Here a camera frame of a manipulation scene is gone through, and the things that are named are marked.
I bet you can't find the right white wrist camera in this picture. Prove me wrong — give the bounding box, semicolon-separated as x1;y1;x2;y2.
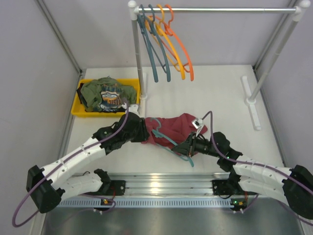
192;118;204;137

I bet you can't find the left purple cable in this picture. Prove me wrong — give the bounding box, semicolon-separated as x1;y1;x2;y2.
11;97;130;226

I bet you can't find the green graphic t-shirt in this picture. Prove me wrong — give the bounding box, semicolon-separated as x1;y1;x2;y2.
76;77;137;113

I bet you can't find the white clothes rack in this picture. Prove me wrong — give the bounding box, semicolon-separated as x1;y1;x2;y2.
128;0;312;132

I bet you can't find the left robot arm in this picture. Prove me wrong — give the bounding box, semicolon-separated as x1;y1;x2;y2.
26;112;150;213

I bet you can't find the perforated cable duct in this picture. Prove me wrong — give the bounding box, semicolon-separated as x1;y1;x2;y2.
58;197;246;208

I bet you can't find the yellow plastic bin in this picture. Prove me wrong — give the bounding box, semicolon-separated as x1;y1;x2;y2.
71;79;140;118

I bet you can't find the aluminium rail frame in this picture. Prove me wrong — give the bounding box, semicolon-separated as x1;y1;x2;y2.
109;173;229;197

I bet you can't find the light teal hanger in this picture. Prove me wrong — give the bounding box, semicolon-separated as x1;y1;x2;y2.
149;117;196;168

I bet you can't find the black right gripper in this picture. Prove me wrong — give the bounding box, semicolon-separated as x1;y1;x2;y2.
172;131;222;158

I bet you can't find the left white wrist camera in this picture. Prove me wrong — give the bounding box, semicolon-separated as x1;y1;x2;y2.
122;103;140;116

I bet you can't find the orange hanger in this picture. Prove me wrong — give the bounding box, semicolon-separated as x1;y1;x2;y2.
152;4;194;81

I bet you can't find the dark teal hanger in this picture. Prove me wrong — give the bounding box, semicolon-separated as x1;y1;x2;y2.
137;4;158;83
141;4;171;82

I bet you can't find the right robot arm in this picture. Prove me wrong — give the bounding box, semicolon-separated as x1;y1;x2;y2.
172;132;313;220

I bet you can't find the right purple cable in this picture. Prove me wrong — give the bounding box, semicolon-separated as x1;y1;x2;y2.
201;111;313;227

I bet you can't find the yellow hanger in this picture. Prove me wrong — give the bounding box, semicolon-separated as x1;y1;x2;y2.
137;4;194;82

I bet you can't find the purple cable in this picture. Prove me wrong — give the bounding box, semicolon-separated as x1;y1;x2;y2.
201;111;313;227
11;97;130;226

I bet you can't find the red tank top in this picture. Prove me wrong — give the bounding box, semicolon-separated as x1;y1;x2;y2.
142;113;196;149

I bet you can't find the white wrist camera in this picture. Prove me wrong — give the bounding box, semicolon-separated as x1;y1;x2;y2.
192;118;204;137
122;103;140;116

